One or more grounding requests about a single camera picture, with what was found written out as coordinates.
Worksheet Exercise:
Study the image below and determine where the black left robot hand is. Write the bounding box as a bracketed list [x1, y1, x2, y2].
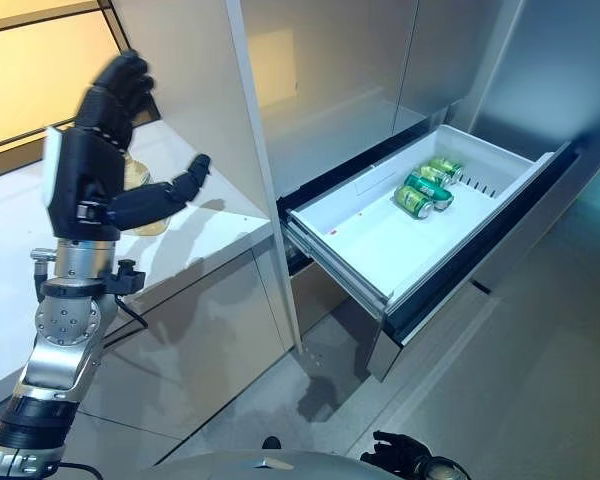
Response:
[42, 49, 214, 241]

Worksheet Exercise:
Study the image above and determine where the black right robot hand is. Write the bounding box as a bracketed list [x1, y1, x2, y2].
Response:
[359, 430, 434, 476]

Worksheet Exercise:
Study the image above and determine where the yellow drink bottle white cap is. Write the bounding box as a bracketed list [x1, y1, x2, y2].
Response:
[122, 154, 174, 237]

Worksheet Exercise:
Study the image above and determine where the steel fridge drawer white bin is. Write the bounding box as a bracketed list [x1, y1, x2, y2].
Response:
[277, 124, 581, 384]

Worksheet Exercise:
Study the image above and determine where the stainless steel fridge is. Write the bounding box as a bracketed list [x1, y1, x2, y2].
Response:
[247, 0, 600, 386]

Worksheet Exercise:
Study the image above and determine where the black framed amber window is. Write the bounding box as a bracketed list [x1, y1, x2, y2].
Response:
[0, 0, 162, 174]

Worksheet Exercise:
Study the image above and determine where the grey robot torso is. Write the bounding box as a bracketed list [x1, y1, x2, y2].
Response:
[144, 447, 381, 480]

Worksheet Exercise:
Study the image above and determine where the tall white side panel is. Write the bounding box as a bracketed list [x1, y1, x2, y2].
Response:
[112, 0, 306, 354]

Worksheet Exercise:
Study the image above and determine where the white counter cabinet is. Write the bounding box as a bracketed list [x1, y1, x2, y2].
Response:
[0, 119, 302, 480]

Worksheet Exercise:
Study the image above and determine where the light green drink can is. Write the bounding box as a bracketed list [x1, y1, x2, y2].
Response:
[393, 184, 435, 221]
[418, 157, 465, 187]

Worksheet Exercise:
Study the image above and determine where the dark green drink can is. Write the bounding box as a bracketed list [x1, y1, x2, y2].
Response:
[403, 172, 455, 212]

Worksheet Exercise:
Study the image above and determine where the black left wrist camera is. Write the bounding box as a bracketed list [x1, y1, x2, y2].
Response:
[102, 259, 147, 297]

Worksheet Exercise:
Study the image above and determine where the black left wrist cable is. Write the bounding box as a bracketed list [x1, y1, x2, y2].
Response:
[113, 293, 149, 332]

